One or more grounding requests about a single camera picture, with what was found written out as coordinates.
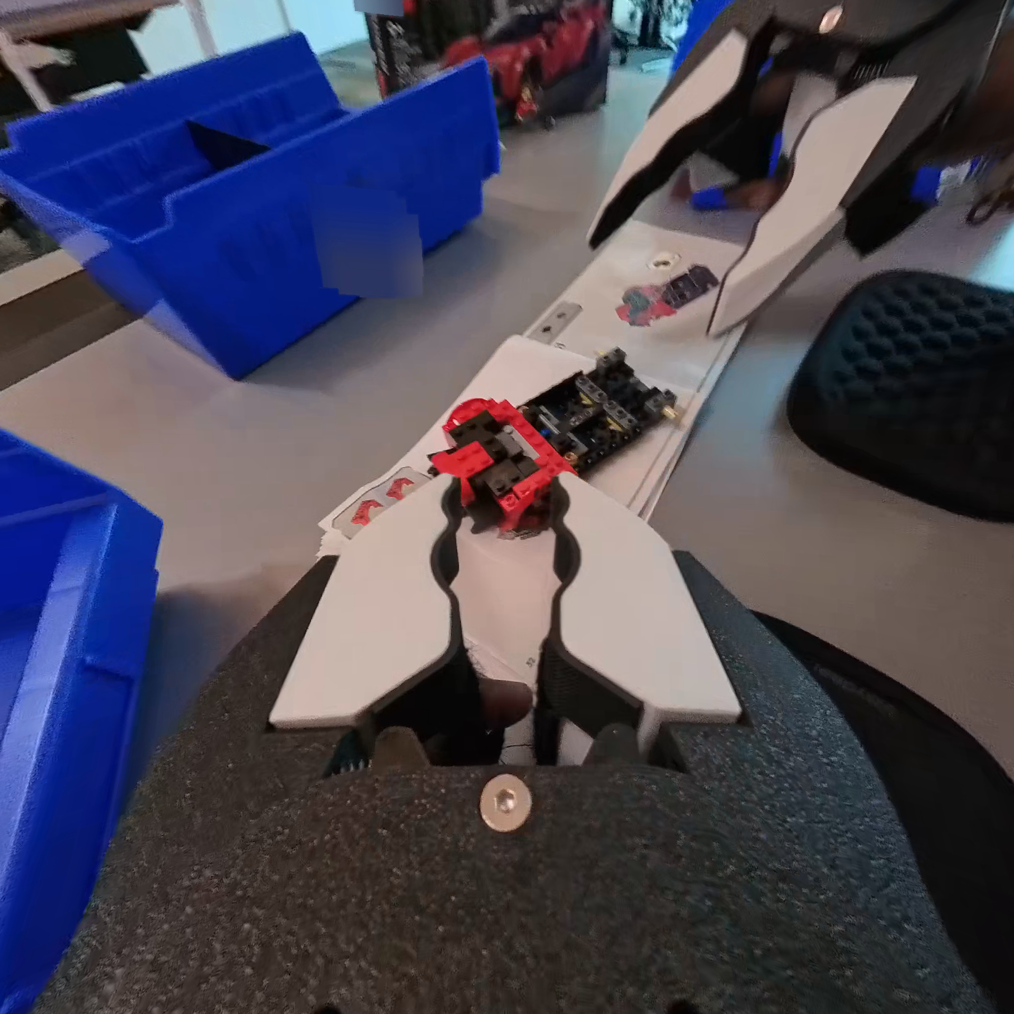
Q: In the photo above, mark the lego instruction booklet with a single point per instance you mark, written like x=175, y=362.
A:
x=515, y=372

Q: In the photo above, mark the person's right hand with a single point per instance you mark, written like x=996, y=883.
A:
x=768, y=135

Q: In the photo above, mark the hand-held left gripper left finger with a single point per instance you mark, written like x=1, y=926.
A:
x=372, y=618

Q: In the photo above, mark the black dimpled cushion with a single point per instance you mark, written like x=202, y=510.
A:
x=911, y=396

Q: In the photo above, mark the red and black lego car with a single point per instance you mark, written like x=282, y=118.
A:
x=507, y=451

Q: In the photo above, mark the blue divided plastic bin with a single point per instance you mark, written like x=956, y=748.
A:
x=238, y=261

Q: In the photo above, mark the person's left hand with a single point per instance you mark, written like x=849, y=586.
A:
x=507, y=701

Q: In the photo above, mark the black lego set box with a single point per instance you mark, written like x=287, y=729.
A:
x=554, y=55

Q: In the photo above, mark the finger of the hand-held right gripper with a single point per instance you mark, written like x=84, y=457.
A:
x=681, y=119
x=824, y=190

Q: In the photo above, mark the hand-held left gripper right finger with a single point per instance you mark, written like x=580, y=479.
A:
x=642, y=626

